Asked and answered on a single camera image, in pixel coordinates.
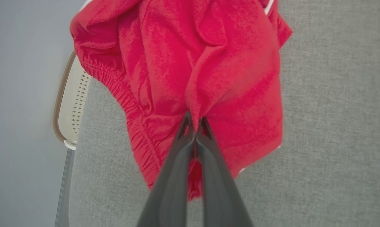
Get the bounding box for red shorts with white trim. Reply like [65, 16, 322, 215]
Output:
[70, 0, 293, 201]

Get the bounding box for cream perforated laundry basket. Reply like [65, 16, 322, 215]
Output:
[52, 50, 91, 151]

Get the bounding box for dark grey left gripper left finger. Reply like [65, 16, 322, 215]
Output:
[136, 111, 195, 227]

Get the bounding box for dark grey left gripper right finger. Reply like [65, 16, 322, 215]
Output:
[196, 116, 254, 227]

